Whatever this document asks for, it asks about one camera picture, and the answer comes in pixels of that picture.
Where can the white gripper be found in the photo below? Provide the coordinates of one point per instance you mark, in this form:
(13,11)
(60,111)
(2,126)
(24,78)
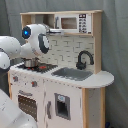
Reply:
(56,32)

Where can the white toy microwave door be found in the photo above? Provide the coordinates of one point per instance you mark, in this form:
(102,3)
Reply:
(67,22)

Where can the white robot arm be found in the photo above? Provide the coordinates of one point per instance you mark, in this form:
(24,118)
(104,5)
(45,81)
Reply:
(11,116)

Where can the wooden toy kitchen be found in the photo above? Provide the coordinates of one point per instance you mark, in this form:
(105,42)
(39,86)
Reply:
(82,51)

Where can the grey range hood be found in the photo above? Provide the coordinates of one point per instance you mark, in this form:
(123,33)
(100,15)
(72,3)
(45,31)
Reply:
(46,19)

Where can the black toy stovetop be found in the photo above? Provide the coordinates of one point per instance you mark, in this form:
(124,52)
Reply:
(41,67)

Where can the small steel pot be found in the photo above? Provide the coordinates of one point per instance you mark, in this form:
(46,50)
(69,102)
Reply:
(30,62)

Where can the grey toy sink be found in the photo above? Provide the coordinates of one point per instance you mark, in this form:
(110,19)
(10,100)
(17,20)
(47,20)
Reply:
(72,74)

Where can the red right stove knob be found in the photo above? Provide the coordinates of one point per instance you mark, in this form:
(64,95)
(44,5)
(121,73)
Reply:
(34,84)

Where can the red stove knob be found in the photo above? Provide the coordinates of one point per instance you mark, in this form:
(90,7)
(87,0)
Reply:
(15,78)
(34,84)

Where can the red left stove knob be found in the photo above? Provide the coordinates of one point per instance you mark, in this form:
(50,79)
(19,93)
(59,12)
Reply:
(15,78)

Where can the grey ice dispenser panel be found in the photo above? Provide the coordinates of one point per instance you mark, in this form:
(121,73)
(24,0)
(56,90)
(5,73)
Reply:
(62,106)

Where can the toy oven door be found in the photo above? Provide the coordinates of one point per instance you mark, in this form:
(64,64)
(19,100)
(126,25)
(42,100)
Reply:
(27,103)

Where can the grey cabinet door handle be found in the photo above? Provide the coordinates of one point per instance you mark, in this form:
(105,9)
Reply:
(48,109)

